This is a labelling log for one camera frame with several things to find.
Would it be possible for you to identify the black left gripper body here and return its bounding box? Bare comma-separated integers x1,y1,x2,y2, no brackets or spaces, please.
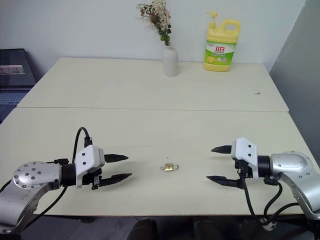
81,167,105,191

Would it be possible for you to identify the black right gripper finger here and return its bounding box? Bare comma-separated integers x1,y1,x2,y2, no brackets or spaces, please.
206,175,241,189
210,144,234,155

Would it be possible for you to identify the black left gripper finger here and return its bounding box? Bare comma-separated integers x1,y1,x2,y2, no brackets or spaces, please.
99,172,133,187
104,153,129,164

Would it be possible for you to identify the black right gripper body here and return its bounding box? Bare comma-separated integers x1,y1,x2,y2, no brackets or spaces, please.
233,159,251,190

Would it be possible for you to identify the small brass padlock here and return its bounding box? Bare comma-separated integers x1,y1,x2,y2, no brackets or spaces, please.
163,162,180,173

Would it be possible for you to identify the dark rounded shape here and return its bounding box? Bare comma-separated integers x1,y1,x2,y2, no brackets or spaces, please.
131,218,159,240

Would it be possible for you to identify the white ceramic vase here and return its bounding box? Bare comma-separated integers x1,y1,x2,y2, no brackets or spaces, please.
163,45,180,77

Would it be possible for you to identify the yellow dish soap pump bottle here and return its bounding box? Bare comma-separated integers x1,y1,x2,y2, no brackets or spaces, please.
203,11,241,73

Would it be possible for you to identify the grey partition panel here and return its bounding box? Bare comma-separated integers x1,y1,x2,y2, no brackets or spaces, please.
269,0,320,163

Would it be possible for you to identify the dark open laptop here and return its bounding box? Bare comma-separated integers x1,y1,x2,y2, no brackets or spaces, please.
0,48,38,124

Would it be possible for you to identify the dried flower bouquet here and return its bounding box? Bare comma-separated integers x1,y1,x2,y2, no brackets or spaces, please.
135,0,174,47

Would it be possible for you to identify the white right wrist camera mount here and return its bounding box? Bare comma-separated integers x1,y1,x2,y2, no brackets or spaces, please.
230,136,260,180

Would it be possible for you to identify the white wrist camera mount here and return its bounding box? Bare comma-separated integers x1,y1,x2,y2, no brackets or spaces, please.
230,136,260,180
74,145,106,189

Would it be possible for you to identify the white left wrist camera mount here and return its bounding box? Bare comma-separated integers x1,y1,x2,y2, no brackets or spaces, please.
74,145,106,189

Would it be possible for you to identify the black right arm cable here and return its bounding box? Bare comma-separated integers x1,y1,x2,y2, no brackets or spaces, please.
240,173,305,226

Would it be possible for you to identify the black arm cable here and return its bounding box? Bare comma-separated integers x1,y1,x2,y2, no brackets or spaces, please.
240,173,305,226
22,126,94,226

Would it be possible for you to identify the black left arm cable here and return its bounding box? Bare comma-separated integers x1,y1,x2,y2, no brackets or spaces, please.
22,126,94,226

